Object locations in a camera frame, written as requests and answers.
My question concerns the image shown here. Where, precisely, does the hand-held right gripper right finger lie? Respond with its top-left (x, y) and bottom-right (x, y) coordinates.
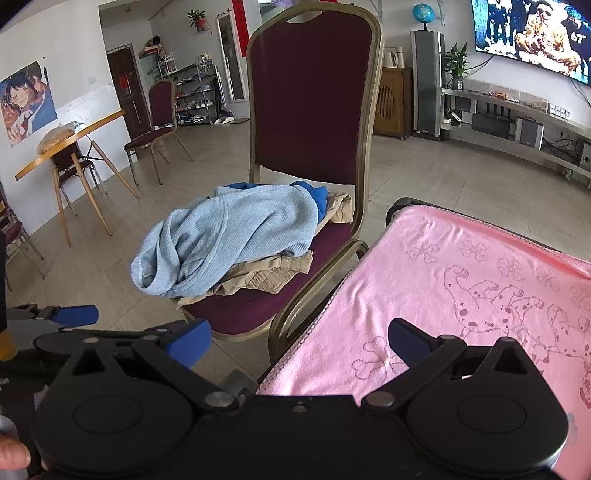
top-left (360, 318), bottom-right (551, 415)

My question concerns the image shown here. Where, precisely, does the blue globe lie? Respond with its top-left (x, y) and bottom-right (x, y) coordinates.
top-left (412, 2), bottom-right (435, 32)

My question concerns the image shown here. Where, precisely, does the metal shoe rack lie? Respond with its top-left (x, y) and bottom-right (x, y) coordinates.
top-left (157, 60), bottom-right (222, 126)

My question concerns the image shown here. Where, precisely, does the green plant in vase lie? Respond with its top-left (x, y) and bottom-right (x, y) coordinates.
top-left (442, 42), bottom-right (472, 90)

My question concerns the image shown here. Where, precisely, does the potted plant on wall shelf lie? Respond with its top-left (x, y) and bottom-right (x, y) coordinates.
top-left (185, 9), bottom-right (213, 34)

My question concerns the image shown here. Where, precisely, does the light grey waffle sweater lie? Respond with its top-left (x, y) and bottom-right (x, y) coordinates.
top-left (130, 182), bottom-right (324, 298)

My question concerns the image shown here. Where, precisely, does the dark chair with metal legs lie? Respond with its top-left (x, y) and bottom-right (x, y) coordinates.
top-left (48, 138), bottom-right (109, 217)

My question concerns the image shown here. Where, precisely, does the wall television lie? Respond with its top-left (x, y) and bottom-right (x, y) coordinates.
top-left (471, 0), bottom-right (591, 86)

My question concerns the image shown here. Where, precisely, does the maroon chair with metal legs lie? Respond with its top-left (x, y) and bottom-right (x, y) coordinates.
top-left (0, 182), bottom-right (47, 278)

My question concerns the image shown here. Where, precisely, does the black router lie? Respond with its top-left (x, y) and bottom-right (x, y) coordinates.
top-left (471, 104), bottom-right (515, 134)

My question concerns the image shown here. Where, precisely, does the small grey speaker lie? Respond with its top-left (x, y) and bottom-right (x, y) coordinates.
top-left (515, 116), bottom-right (546, 151)

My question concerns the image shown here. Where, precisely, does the person's left hand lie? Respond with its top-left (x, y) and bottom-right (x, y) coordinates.
top-left (0, 436), bottom-right (32, 477)

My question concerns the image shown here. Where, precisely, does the beige jacket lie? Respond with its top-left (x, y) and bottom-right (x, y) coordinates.
top-left (178, 191), bottom-right (354, 306)

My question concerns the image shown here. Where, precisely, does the silver television stand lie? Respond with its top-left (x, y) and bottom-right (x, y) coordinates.
top-left (438, 85), bottom-right (591, 190)

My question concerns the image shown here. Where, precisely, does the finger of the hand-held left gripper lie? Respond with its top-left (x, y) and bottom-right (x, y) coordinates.
top-left (7, 302), bottom-right (100, 330)

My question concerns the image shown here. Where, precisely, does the red wall banner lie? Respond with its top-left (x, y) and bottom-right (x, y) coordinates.
top-left (231, 0), bottom-right (245, 58)

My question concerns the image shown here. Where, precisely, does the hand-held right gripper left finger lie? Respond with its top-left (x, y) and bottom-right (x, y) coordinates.
top-left (51, 318), bottom-right (242, 415)

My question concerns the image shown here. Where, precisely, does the cartoon wall poster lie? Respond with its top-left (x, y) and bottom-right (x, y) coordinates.
top-left (0, 60), bottom-right (58, 147)

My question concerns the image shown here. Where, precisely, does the bag of bread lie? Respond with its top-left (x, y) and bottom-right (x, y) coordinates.
top-left (37, 122), bottom-right (86, 154)

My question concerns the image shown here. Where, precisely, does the white framed mirror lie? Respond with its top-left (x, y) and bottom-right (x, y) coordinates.
top-left (216, 13), bottom-right (246, 103)

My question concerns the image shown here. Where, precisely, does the round wooden table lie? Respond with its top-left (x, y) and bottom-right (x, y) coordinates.
top-left (15, 109), bottom-right (141, 247)

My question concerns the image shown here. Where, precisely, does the maroon banquet chair gold frame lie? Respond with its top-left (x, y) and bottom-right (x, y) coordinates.
top-left (171, 7), bottom-right (386, 370)
top-left (124, 78), bottom-right (195, 185)

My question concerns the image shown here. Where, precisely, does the tall grey speaker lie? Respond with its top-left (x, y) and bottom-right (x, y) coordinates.
top-left (411, 30), bottom-right (446, 141)

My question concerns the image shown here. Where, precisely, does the wooden cabinet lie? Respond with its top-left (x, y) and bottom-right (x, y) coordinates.
top-left (373, 67), bottom-right (414, 140)

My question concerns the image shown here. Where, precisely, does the dark brown door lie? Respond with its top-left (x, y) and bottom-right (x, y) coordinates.
top-left (106, 44), bottom-right (153, 139)

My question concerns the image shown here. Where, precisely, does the blue garment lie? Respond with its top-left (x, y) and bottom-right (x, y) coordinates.
top-left (217, 180), bottom-right (331, 223)

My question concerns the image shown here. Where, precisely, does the pink printed towel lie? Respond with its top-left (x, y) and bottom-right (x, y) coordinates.
top-left (256, 205), bottom-right (591, 478)

